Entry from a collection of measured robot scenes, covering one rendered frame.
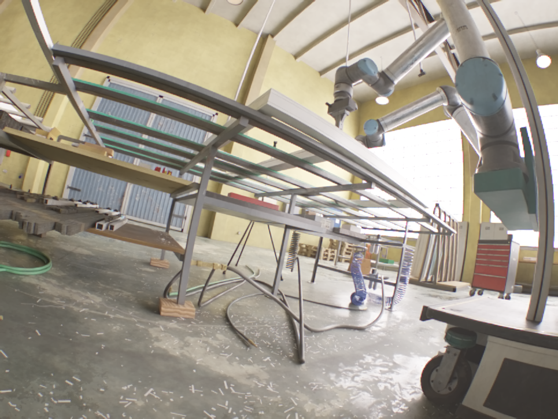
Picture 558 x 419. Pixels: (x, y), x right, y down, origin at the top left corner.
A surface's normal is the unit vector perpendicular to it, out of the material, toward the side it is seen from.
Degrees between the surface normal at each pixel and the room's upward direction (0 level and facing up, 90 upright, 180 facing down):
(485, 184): 90
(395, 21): 180
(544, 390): 90
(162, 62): 90
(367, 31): 180
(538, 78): 90
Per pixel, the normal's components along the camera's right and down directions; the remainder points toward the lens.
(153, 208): 0.55, 0.00
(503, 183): -0.89, -0.23
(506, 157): -0.51, -0.54
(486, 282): -0.96, -0.21
